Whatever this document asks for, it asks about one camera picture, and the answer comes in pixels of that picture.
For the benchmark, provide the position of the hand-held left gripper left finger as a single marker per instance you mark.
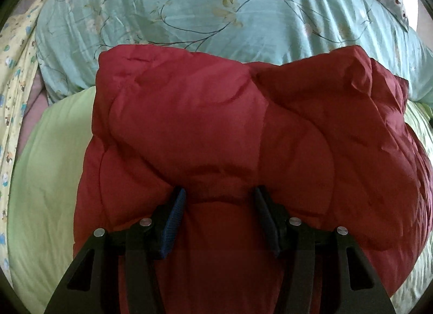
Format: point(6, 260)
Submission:
point(172, 222)

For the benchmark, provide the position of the pink bed sheet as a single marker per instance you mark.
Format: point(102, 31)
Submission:
point(33, 107)

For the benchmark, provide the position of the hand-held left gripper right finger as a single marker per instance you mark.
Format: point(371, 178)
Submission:
point(267, 219)

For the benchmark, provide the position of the light green bed sheet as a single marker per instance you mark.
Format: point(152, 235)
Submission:
point(47, 178)

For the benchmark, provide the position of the yellow cartoon print quilt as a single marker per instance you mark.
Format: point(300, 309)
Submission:
point(17, 63)

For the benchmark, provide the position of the teal floral pillow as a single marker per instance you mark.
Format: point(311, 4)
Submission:
point(189, 5)

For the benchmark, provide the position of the red quilted jacket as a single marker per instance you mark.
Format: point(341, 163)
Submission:
point(236, 121)

